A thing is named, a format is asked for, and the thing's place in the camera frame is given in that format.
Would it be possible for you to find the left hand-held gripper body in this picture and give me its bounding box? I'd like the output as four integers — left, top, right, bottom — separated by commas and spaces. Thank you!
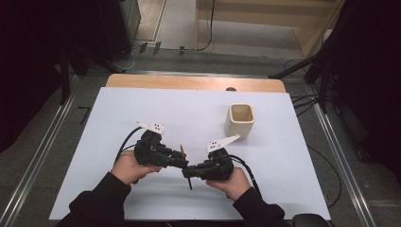
133, 121, 173, 168

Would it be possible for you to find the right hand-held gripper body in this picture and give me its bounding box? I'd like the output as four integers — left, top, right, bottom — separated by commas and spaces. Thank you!
202, 133, 240, 182

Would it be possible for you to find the dark blue pencil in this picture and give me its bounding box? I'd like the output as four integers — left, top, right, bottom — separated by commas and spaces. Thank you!
180, 144, 194, 191

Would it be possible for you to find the person's right hand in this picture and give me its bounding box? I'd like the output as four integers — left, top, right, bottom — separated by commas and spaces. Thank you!
205, 166, 252, 202

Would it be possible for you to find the person's left hand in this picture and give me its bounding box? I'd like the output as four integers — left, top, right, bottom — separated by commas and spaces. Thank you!
110, 149, 163, 186

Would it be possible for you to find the cream square cup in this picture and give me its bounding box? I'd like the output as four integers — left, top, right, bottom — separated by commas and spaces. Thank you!
224, 103, 255, 140

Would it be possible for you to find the white table mat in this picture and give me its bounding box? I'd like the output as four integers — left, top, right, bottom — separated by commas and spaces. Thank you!
48, 87, 331, 221

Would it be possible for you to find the wooden table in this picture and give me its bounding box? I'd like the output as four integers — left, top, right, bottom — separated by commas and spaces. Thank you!
105, 74, 288, 94

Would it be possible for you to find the dark rounded object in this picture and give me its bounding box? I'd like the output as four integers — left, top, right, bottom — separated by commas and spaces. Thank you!
291, 213, 331, 227

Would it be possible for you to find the black metal stand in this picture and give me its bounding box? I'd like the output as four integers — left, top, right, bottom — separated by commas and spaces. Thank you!
268, 53, 336, 114
59, 44, 126, 106

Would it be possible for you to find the black cabinet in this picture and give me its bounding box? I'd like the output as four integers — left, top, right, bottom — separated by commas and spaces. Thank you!
97, 0, 142, 61

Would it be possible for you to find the black curtain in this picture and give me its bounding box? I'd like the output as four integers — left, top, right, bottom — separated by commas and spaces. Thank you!
321, 0, 401, 174
0, 0, 105, 152

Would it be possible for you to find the light wooden shelf unit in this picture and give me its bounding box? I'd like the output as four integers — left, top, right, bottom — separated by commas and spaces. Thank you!
195, 0, 345, 60

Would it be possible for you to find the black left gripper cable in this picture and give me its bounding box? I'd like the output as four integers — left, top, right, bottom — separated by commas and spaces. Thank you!
114, 126, 144, 164

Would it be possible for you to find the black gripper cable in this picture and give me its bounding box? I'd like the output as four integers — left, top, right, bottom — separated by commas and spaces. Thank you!
228, 154, 263, 199
114, 126, 144, 164

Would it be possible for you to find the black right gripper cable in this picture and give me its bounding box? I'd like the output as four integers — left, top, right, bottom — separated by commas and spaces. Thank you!
228, 154, 263, 199

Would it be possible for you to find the white floor cable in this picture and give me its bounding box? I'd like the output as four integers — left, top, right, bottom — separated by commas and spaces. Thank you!
122, 45, 140, 71

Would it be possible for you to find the bundle of black cables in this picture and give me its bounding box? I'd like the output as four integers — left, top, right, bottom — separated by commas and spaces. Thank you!
290, 93, 320, 117

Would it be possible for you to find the metal floor rail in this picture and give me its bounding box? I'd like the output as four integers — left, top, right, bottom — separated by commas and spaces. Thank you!
0, 75, 80, 227
310, 88, 376, 227

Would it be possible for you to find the thin black floor cable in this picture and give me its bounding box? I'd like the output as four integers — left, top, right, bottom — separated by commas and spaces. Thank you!
306, 145, 343, 209

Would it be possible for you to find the black hanging cable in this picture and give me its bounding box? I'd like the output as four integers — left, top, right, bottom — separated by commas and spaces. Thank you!
197, 0, 216, 52

